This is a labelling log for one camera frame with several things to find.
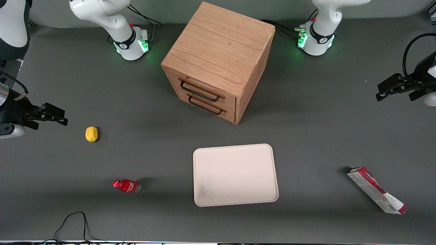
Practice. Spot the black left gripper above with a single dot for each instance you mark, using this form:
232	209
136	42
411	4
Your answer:
419	79

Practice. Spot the yellow lemon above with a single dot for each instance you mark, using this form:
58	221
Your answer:
91	134

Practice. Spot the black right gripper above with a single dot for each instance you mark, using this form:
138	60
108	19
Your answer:
15	108

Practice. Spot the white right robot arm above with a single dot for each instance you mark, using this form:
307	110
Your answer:
112	17

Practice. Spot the red cola bottle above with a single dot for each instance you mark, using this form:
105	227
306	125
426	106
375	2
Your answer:
127	186

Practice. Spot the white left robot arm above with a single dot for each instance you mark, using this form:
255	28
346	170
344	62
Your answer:
318	41

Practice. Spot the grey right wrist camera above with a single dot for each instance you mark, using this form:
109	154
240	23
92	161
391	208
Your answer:
10	131

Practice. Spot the cream rectangular tray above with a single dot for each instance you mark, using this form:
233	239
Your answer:
235	175

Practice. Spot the wooden drawer cabinet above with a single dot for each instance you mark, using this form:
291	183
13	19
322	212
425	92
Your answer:
218	44

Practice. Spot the red cookie box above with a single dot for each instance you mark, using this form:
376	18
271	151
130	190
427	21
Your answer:
374	189

